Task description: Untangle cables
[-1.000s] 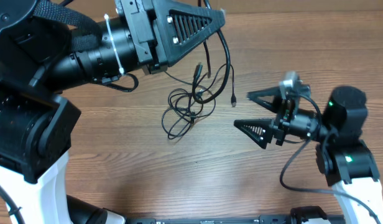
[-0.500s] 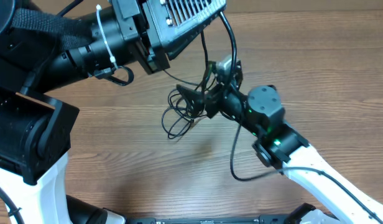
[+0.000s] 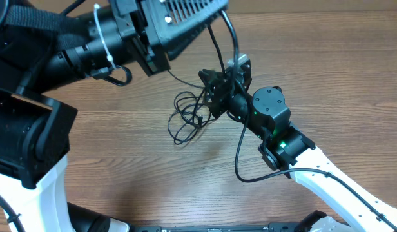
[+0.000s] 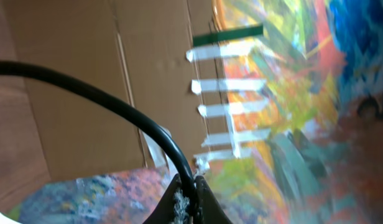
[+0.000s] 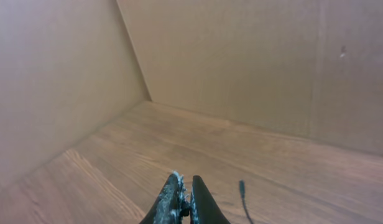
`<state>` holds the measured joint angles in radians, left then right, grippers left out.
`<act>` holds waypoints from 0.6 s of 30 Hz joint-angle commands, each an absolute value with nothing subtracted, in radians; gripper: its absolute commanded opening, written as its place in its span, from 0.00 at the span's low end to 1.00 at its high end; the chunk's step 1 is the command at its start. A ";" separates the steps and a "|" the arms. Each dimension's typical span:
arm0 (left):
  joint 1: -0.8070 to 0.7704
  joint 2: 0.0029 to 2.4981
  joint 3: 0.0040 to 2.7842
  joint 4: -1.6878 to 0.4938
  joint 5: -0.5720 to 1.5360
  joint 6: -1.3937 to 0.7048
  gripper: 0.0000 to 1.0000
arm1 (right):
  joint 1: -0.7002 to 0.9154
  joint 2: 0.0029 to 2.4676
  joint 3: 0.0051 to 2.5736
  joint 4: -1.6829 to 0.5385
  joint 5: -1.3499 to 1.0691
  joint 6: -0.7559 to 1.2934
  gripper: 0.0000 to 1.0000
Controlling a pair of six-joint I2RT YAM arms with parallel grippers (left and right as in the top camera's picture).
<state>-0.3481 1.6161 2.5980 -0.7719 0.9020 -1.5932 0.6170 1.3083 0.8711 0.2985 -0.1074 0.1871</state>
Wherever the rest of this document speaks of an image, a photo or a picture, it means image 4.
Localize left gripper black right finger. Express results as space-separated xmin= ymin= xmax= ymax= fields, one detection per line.
xmin=193 ymin=175 xmax=232 ymax=224

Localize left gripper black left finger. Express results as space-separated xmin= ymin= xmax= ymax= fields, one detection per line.
xmin=143 ymin=174 xmax=190 ymax=224

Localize white tape strips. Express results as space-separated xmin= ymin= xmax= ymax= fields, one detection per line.
xmin=186 ymin=41 xmax=270 ymax=171

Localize cardboard panel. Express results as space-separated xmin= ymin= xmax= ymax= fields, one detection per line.
xmin=0 ymin=1 xmax=213 ymax=212

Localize green tape strip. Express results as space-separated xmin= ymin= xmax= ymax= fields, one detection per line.
xmin=192 ymin=25 xmax=264 ymax=47

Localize colourful painted backdrop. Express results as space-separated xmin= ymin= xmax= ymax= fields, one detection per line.
xmin=7 ymin=0 xmax=383 ymax=224

